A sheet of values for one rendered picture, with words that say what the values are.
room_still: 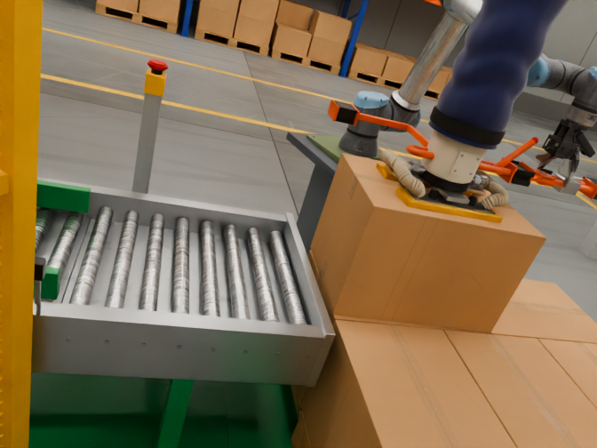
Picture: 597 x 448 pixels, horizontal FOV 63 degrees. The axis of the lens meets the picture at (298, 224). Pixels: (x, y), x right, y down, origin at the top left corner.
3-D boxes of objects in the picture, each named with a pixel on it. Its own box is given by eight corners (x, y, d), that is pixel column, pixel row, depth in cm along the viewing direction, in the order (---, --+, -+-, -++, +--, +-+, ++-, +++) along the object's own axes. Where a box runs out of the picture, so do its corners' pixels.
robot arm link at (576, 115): (586, 108, 163) (607, 117, 155) (578, 122, 165) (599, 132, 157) (565, 102, 160) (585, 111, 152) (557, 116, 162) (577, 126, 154)
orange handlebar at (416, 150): (378, 151, 146) (382, 140, 145) (349, 118, 172) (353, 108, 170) (611, 200, 174) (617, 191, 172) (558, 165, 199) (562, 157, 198)
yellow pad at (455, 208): (406, 207, 145) (412, 192, 142) (394, 191, 153) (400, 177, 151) (501, 223, 155) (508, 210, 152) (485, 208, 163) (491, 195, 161)
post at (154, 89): (116, 298, 216) (146, 73, 170) (118, 288, 221) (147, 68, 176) (132, 300, 218) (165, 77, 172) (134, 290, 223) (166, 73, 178)
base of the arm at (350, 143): (330, 143, 236) (335, 124, 232) (357, 141, 248) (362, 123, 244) (357, 158, 224) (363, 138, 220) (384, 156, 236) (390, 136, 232)
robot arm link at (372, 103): (341, 124, 234) (350, 87, 226) (370, 125, 242) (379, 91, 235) (358, 135, 222) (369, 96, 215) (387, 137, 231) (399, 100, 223)
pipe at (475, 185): (408, 193, 145) (416, 175, 142) (380, 159, 166) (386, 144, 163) (503, 211, 155) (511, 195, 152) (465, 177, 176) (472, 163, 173)
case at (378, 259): (331, 315, 156) (374, 205, 138) (309, 246, 191) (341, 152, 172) (490, 333, 172) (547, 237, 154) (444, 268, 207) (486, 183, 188)
